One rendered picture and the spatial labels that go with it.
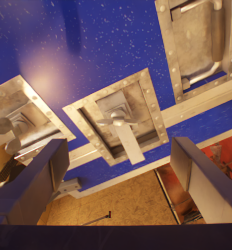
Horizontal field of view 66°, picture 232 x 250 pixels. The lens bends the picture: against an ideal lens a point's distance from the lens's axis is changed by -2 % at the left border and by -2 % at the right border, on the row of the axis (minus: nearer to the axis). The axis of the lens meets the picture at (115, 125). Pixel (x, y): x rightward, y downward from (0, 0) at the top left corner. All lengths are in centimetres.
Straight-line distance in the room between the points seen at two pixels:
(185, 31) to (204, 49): 4
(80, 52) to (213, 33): 17
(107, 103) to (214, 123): 22
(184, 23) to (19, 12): 19
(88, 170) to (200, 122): 24
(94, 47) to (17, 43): 8
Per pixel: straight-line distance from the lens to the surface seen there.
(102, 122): 24
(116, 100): 27
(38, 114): 29
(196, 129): 38
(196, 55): 30
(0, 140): 31
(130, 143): 28
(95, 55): 23
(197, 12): 28
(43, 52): 23
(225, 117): 40
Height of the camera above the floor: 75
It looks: 7 degrees up
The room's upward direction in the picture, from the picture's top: 114 degrees counter-clockwise
